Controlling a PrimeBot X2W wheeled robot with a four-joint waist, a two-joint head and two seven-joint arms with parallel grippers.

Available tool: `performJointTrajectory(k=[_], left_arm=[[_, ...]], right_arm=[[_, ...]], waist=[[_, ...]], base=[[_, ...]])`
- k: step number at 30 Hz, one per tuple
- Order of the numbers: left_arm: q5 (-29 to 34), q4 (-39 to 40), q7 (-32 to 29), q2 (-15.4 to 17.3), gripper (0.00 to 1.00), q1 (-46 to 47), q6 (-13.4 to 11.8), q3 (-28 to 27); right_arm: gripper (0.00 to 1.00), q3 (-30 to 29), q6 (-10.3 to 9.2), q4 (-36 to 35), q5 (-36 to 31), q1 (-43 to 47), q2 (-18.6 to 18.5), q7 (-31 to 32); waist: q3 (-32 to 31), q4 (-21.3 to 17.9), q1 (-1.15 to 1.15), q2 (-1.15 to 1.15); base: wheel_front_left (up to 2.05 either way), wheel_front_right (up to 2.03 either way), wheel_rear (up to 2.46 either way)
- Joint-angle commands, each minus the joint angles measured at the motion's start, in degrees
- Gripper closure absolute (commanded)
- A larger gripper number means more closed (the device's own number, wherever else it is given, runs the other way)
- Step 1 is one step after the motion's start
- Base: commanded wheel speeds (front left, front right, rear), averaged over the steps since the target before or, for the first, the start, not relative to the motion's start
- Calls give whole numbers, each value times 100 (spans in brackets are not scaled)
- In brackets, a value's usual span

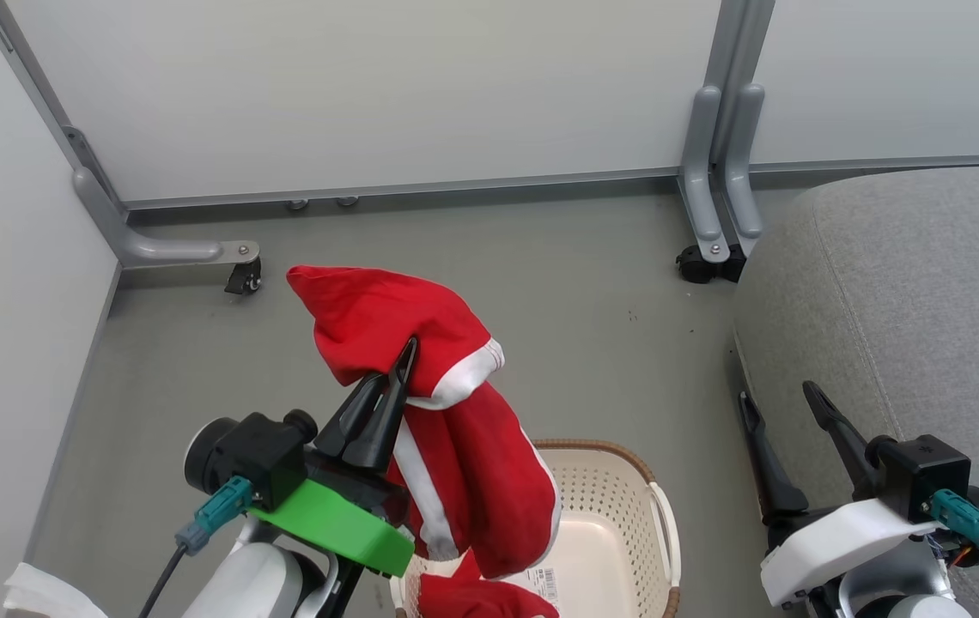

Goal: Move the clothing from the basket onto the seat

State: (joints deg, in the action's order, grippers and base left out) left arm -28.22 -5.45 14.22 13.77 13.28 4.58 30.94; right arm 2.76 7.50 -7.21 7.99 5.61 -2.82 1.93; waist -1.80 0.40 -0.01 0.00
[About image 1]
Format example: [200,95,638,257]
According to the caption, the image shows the long grey partition foot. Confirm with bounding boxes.
[60,124,262,270]

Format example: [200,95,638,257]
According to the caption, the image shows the large black caster wheel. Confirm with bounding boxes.
[675,244,749,285]

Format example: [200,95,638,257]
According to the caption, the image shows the thin grey partition post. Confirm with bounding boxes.
[0,0,126,211]

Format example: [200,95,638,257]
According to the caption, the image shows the red and white garment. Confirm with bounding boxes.
[285,264,562,618]

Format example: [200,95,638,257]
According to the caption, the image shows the left cable with teal connector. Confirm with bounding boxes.
[138,476,255,618]

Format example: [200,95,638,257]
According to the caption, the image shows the cream perforated laundry basket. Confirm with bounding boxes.
[390,439,682,618]

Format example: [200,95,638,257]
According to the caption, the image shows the wide grey partition post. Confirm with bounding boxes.
[702,0,776,168]

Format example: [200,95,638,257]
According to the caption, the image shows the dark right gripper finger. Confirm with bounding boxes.
[802,379,882,501]
[738,390,811,522]

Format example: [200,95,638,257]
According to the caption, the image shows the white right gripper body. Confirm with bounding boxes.
[759,497,942,609]

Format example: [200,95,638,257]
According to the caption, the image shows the small black caster wheel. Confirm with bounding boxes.
[224,257,264,296]

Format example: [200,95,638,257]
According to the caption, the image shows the grey fabric sofa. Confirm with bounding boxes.
[729,165,979,618]

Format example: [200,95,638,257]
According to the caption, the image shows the white barcode label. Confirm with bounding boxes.
[527,566,560,603]

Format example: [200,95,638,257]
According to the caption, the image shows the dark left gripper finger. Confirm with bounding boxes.
[314,371,388,457]
[344,336,420,472]

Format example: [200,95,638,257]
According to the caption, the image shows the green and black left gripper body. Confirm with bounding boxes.
[247,453,416,579]

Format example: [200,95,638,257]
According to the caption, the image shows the white cloth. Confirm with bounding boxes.
[3,561,109,618]

